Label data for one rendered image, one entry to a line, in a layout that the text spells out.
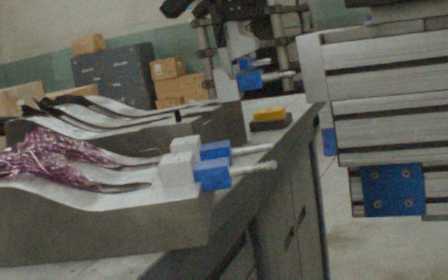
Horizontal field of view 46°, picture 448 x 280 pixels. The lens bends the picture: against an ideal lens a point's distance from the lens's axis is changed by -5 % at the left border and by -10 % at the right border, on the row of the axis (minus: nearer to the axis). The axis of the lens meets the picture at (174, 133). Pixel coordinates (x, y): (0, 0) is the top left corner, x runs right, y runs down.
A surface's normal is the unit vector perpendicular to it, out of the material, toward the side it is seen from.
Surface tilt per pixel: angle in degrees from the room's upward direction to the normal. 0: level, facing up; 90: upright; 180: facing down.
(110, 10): 90
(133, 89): 90
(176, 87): 88
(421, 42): 90
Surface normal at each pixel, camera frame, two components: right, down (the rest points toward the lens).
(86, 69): -0.47, 0.23
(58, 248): -0.11, 0.18
